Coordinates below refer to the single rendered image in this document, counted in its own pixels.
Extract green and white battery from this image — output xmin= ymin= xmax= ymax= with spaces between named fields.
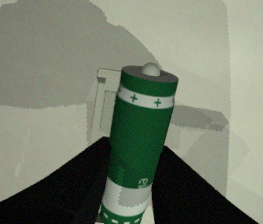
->
xmin=100 ymin=63 xmax=179 ymax=224

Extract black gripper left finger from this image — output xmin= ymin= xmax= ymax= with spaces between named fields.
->
xmin=0 ymin=136 xmax=111 ymax=224

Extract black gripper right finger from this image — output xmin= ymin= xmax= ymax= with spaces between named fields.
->
xmin=151 ymin=145 xmax=259 ymax=224

